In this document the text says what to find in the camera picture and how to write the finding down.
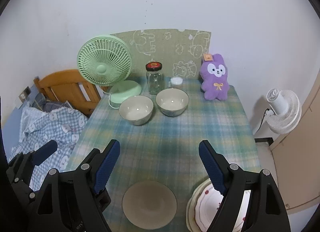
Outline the yellow flower cream plate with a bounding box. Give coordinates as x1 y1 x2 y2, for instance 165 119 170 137
186 178 223 231

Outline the blue floral ceramic bowl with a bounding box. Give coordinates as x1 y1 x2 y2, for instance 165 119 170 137
156 88 189 117

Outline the blue checkered blanket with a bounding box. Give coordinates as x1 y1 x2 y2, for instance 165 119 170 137
9 103 88 191

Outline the red flower scalloped plate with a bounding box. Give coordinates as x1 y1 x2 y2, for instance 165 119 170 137
194 184 251 232

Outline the beige wooden door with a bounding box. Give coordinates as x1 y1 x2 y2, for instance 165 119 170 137
270 76 319 214

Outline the near floral ceramic bowl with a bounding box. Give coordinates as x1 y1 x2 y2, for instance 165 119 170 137
122 181 177 230

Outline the white floor fan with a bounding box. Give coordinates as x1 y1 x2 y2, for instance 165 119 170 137
266 88 302 135

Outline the middle floral ceramic bowl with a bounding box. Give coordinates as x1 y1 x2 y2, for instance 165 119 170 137
119 95 154 126

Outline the plaid green tablecloth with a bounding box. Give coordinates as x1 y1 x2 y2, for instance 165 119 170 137
67 79 261 231

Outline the green desk fan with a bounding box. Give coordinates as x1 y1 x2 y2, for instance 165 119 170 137
77 35 142 109

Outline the glass mason jar mug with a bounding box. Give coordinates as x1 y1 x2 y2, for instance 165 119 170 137
145 62 164 95

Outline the purple plush bunny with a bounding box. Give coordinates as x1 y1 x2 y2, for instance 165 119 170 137
200 53 229 101

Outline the cotton swab container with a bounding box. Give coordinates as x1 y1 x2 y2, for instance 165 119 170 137
169 77 183 89

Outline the wall power outlet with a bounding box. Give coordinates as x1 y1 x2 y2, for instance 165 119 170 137
19 86 31 102

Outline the white fan power cable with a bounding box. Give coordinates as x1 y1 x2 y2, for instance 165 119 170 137
253 107 272 135

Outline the green cartoon wall mat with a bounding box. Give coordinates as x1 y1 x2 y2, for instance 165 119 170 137
112 28 211 79

